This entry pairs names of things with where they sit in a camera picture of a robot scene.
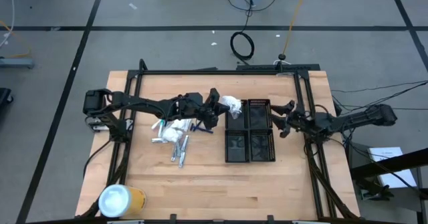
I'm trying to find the grey metal stand foot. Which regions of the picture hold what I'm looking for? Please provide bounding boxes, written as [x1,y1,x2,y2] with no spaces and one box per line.
[0,57,35,70]

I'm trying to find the black clamp with green base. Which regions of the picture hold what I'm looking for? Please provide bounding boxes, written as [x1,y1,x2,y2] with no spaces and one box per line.
[359,180,395,201]

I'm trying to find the blue tool bundle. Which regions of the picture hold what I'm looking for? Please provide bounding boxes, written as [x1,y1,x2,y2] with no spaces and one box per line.
[192,122,214,134]

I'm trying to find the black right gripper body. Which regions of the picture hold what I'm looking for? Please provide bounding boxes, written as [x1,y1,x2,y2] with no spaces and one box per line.
[286,107,312,133]

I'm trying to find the black aluminium table frame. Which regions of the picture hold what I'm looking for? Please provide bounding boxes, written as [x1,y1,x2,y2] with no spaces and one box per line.
[80,58,358,220]

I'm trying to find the yellow hanging cable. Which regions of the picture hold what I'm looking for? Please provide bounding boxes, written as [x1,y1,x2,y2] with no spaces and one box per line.
[282,0,310,56]

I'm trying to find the white cable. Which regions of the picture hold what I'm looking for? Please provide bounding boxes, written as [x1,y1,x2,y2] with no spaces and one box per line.
[0,0,16,49]

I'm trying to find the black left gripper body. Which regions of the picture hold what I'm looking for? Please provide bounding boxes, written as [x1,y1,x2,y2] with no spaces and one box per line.
[195,88,221,130]

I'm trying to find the grey side table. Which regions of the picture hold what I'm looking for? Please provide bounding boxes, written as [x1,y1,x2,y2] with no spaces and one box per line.
[347,142,428,224]

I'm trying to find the white cotton pad bag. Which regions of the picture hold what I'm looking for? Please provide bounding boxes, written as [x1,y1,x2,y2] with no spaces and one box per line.
[162,126,185,143]
[220,96,242,120]

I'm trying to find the black coiled floor cable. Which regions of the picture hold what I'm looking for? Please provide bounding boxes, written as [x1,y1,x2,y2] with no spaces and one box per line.
[227,0,285,66]

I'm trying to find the yellow canister with white lid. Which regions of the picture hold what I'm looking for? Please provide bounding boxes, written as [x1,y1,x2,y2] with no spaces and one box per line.
[98,183,147,219]

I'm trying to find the white cardboard box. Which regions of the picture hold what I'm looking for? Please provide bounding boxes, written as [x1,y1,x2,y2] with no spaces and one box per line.
[366,146,418,189]

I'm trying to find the black diagonal beam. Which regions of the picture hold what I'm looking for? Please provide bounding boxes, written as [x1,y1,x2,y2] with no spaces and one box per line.
[349,147,428,181]

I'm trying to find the orange cable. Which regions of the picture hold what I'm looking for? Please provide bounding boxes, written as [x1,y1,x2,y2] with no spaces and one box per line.
[0,19,33,60]

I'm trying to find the thin black floor cable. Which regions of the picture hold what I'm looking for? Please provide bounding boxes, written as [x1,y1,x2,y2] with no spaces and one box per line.
[330,80,428,94]

